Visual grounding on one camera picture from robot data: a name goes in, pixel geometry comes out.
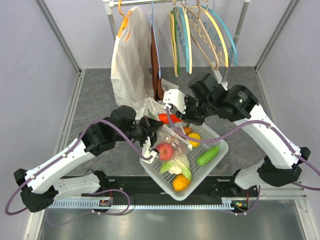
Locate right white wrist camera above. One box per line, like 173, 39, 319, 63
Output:
162, 89, 187, 114

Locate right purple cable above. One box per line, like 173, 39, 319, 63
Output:
164, 106, 320, 216

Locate purple cable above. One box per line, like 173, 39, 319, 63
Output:
4, 118, 153, 227
164, 106, 320, 216

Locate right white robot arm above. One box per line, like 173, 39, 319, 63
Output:
164, 73, 311, 197

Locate orange pumpkin slice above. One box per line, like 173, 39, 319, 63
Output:
183, 127, 193, 135

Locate white plastic basket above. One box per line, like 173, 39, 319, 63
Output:
139, 124, 229, 201

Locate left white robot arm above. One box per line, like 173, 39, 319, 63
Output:
13, 105, 163, 213

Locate orange tangerine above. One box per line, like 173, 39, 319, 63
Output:
172, 174, 191, 192

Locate white t-shirt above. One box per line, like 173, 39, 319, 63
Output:
110, 6, 154, 120

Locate grey clothes rack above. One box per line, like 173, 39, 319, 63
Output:
102, 0, 251, 86

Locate clear dotted zip top bag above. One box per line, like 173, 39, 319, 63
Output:
142, 97, 193, 163

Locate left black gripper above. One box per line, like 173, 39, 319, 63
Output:
115, 116, 164, 151

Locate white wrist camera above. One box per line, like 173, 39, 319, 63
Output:
162, 89, 187, 114
140, 136, 158, 164

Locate cream hanger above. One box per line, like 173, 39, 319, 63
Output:
169, 12, 178, 77

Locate orange hanger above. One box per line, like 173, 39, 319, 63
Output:
117, 0, 132, 38

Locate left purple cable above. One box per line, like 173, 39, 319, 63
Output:
4, 118, 153, 227

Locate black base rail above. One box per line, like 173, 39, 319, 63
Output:
63, 176, 259, 210

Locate light green cucumber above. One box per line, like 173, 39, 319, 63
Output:
196, 146, 220, 167

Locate teal plastic hanger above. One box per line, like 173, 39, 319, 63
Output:
201, 5, 238, 68

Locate white cauliflower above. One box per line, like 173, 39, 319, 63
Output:
159, 154, 192, 181

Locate red apple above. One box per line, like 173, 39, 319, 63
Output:
156, 143, 174, 161

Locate yellow plastic hanger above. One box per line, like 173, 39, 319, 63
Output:
189, 5, 233, 70

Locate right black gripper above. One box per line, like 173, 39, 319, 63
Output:
175, 95, 216, 127

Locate brown cloth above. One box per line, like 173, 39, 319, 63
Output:
150, 25, 171, 101

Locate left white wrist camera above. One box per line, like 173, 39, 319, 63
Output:
140, 136, 158, 164

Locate green hanger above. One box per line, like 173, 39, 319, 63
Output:
172, 7, 180, 75

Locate white slotted cable duct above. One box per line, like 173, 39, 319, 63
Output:
48, 198, 234, 210

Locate light blue hanger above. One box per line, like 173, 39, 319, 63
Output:
176, 6, 190, 73

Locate blue wire hanger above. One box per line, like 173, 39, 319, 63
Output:
150, 0, 161, 79

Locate green bell pepper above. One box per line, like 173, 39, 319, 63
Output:
147, 109, 157, 120

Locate orange carrot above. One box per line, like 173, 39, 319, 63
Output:
158, 113, 183, 124

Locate yellow lemon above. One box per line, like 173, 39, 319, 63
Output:
187, 132, 201, 148

